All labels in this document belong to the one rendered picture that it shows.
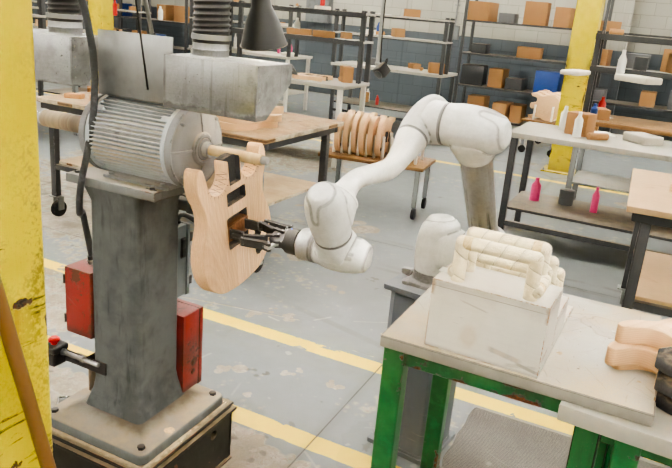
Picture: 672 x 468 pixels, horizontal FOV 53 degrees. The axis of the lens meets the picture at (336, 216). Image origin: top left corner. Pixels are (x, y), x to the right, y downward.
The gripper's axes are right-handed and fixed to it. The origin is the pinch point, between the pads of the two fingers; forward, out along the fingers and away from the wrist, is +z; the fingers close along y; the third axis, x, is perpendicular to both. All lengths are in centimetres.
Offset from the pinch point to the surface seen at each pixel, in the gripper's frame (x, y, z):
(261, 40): 51, 17, 0
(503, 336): -2, -15, -81
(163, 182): 8.9, 1.3, 27.8
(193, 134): 24.5, 5.0, 17.6
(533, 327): 2, -15, -87
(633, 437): -15, -21, -111
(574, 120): -68, 387, -42
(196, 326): -52, 14, 32
